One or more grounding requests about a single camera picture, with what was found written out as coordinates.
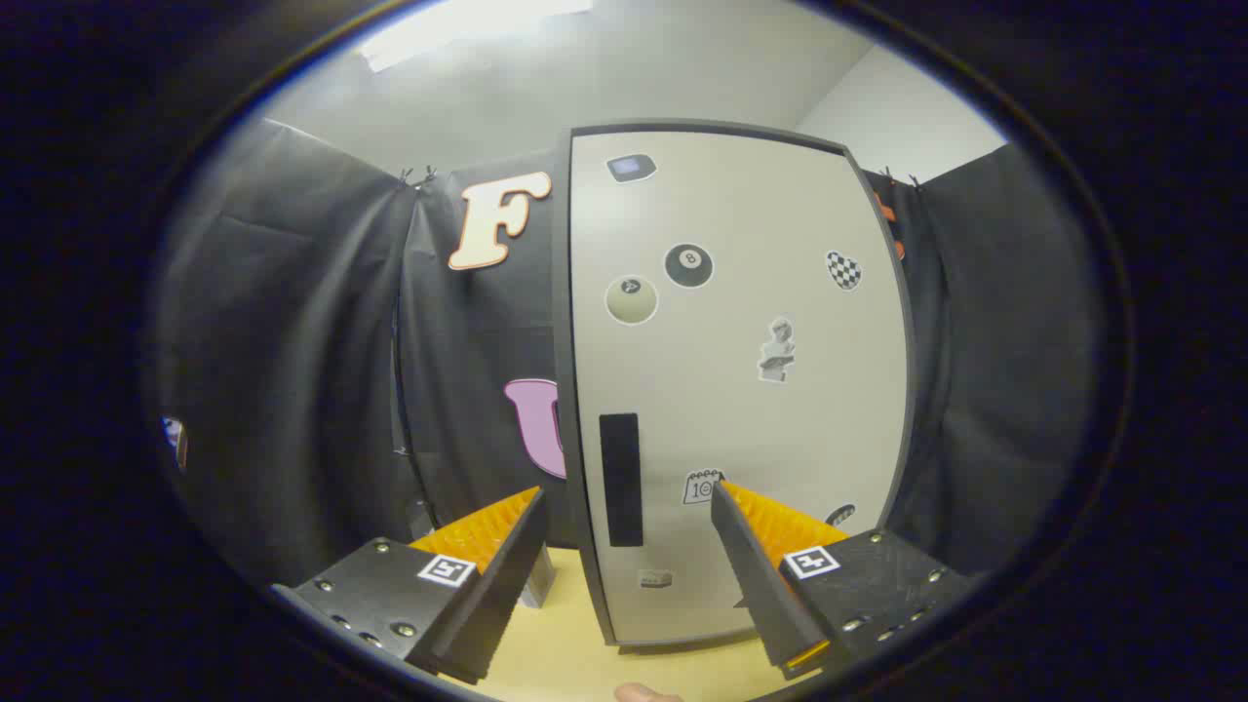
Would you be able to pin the black backdrop cloth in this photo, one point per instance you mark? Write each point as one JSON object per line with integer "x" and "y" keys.
{"x": 292, "y": 341}

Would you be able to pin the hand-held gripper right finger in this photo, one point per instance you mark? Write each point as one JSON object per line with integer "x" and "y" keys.
{"x": 756, "y": 575}

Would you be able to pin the grey cabinet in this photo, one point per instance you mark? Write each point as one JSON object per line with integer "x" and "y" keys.
{"x": 563, "y": 292}

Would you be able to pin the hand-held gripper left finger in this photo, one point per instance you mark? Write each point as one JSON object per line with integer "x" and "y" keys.
{"x": 497, "y": 595}

